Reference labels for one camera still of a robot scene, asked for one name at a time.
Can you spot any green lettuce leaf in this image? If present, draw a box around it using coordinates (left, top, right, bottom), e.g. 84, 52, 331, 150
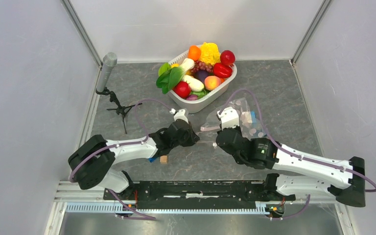
190, 89, 209, 100

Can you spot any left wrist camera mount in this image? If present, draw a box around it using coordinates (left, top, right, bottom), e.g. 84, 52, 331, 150
169, 108, 189, 123

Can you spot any white and blue block stack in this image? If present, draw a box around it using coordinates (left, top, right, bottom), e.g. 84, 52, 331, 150
240, 111, 257, 128

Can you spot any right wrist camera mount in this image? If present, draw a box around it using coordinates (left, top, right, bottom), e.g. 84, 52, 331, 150
217, 106, 239, 130

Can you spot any grey microphone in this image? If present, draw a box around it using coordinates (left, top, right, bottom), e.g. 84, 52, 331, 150
95, 52, 118, 94

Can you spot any red bell pepper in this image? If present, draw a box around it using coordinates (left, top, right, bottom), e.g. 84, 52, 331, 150
213, 63, 233, 78

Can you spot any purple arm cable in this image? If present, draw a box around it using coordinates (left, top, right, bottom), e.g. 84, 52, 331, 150
222, 88, 376, 193
69, 98, 176, 221

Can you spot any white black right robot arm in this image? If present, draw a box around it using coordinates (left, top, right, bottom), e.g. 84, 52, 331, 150
216, 128, 366, 208

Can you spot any clear zip top bag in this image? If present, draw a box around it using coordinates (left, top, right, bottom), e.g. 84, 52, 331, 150
200, 98, 267, 139

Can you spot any red tomato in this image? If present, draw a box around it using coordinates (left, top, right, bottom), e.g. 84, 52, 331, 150
173, 81, 191, 99

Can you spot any tan wooden block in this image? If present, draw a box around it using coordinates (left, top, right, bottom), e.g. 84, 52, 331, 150
160, 155, 168, 164

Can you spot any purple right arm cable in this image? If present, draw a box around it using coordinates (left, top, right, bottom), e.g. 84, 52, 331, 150
222, 88, 376, 193

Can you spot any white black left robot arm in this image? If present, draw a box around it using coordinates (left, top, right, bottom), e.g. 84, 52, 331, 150
68, 119, 200, 200

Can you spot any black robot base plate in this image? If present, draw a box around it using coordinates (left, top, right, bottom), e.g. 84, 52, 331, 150
118, 180, 296, 210

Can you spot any red pomegranate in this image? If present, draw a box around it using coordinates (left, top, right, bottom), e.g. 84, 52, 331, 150
220, 50, 236, 66

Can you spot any white plastic basket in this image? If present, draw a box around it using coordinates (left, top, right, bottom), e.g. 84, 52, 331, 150
166, 45, 237, 113

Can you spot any yellow pink peach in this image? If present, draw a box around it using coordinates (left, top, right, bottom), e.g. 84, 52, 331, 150
204, 75, 222, 91

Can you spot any purple onion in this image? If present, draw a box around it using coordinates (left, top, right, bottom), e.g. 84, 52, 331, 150
186, 94, 198, 101

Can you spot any blue striped block stack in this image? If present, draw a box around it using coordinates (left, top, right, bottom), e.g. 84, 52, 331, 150
148, 157, 157, 163

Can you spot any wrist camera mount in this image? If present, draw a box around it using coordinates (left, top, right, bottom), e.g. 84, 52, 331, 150
169, 108, 189, 123
217, 106, 239, 130

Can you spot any dark purple eggplant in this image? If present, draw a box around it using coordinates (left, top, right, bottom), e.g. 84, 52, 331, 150
194, 70, 210, 83

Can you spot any aluminium frame rail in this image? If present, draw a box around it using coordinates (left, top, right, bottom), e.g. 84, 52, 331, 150
45, 180, 353, 235

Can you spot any white radish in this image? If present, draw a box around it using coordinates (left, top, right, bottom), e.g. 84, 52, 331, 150
182, 75, 205, 92

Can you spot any orange fruit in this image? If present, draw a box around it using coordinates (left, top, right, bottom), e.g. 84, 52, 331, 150
187, 45, 201, 61

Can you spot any purple grapes bunch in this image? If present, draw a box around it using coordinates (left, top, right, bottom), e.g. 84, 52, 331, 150
190, 60, 213, 74

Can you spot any green leafy bok choy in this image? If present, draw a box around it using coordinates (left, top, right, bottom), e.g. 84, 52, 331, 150
156, 58, 195, 94

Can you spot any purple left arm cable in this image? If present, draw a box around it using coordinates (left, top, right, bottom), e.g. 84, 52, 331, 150
69, 98, 176, 221

